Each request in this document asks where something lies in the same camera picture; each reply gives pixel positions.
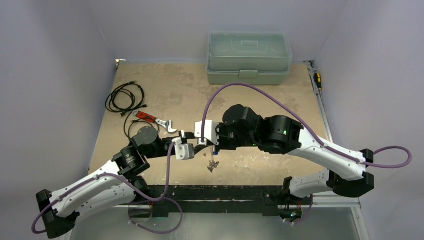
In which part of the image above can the keyring with keys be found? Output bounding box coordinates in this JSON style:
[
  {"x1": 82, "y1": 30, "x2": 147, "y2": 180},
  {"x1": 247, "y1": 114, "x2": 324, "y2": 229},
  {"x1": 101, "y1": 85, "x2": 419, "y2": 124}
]
[{"x1": 206, "y1": 145, "x2": 220, "y2": 173}]

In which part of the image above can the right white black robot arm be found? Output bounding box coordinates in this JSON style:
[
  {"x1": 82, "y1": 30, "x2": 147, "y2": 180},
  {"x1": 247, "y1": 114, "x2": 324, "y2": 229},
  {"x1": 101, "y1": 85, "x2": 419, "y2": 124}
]
[{"x1": 213, "y1": 104, "x2": 375, "y2": 204}]

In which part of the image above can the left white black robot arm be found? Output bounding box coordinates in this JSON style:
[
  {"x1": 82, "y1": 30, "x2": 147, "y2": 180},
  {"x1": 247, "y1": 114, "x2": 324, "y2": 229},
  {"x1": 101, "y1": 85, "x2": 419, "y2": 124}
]
[{"x1": 31, "y1": 122, "x2": 216, "y2": 239}]

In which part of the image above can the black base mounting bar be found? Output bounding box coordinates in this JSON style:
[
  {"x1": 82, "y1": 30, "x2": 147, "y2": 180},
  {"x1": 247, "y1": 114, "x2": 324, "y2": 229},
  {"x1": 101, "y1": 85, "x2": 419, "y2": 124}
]
[{"x1": 128, "y1": 185, "x2": 312, "y2": 221}]

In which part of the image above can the green plastic toolbox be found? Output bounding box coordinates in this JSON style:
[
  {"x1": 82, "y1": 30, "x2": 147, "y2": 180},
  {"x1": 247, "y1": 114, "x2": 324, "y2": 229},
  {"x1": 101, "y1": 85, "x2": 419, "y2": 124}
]
[{"x1": 206, "y1": 31, "x2": 293, "y2": 86}]

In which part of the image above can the yellow black screwdriver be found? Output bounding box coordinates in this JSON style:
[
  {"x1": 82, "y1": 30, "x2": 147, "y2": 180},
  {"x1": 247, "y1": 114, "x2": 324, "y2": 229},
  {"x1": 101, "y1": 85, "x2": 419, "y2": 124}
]
[{"x1": 313, "y1": 72, "x2": 322, "y2": 91}]

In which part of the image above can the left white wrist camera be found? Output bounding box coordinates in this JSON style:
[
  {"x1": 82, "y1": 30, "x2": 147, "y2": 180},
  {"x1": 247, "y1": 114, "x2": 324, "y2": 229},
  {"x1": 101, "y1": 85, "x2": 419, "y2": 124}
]
[{"x1": 172, "y1": 130, "x2": 195, "y2": 160}]

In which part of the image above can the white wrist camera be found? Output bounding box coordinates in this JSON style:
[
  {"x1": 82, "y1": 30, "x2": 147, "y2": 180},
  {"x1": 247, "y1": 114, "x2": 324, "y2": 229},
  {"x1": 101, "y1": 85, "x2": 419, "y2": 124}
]
[
  {"x1": 194, "y1": 119, "x2": 219, "y2": 146},
  {"x1": 172, "y1": 130, "x2": 195, "y2": 160}
]

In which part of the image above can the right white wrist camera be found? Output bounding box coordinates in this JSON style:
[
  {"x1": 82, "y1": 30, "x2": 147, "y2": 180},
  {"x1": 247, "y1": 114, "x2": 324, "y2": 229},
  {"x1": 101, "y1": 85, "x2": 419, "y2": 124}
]
[{"x1": 194, "y1": 119, "x2": 219, "y2": 146}]

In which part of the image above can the red handled adjustable wrench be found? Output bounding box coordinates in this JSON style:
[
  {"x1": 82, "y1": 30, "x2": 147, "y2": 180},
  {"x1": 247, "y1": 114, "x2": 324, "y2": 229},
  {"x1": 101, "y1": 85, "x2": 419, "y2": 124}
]
[{"x1": 132, "y1": 110, "x2": 178, "y2": 134}]

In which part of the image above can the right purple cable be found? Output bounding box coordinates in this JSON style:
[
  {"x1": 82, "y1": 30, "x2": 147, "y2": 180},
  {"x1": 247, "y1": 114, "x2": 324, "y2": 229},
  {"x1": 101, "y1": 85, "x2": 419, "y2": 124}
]
[{"x1": 200, "y1": 82, "x2": 413, "y2": 169}]

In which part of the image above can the black coiled cable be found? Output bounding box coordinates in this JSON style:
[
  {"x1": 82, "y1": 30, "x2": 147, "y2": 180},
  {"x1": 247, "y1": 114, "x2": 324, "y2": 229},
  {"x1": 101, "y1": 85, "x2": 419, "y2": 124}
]
[{"x1": 105, "y1": 81, "x2": 161, "y2": 146}]

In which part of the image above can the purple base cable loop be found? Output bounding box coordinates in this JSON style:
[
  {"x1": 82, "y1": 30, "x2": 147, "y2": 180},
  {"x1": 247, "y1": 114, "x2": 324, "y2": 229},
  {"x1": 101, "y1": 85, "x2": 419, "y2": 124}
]
[{"x1": 127, "y1": 196, "x2": 184, "y2": 235}]

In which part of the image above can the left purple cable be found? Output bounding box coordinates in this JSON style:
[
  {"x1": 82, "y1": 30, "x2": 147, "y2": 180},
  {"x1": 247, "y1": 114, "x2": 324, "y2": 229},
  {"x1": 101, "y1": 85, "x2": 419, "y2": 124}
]
[{"x1": 31, "y1": 141, "x2": 176, "y2": 234}]

